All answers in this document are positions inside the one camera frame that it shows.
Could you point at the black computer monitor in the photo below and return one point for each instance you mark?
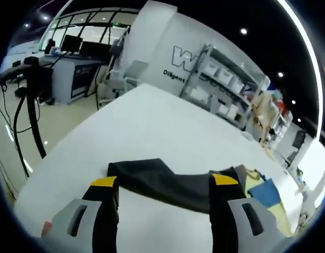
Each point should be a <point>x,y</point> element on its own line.
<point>71,43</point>
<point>95,50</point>

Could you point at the light grey chair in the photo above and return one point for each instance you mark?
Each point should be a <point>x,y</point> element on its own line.
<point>136,72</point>

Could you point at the person's left hand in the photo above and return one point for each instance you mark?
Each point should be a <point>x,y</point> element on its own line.
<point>47,227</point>

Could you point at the row of white storage bins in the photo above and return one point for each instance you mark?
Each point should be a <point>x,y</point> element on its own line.
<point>224,75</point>

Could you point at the black monitor on stand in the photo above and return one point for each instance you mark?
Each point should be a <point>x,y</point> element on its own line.
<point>299,138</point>

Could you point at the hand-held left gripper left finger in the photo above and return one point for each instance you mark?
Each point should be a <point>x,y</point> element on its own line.
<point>99,216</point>

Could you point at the beige cloth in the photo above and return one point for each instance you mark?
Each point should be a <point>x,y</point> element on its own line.
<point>268,149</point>

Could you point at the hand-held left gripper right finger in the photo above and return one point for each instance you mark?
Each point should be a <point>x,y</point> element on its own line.
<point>231,218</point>

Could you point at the yellow-green garment with dark sleeves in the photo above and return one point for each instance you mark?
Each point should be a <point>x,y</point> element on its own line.
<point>162,184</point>

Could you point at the side desk with black legs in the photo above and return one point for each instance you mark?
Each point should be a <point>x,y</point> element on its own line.
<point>33,100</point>

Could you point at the grey counter cabinet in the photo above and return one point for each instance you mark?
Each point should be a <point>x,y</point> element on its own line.
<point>65,79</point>

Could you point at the tall white stand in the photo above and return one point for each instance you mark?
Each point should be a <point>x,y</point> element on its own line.
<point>116,48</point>

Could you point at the ceiling light strip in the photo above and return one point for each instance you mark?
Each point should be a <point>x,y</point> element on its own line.
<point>307,39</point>

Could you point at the round ceiling spotlights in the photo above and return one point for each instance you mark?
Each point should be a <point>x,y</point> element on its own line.
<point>243,31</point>

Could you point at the grey metal shelving unit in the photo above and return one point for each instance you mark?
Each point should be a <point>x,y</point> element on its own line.
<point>190,79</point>

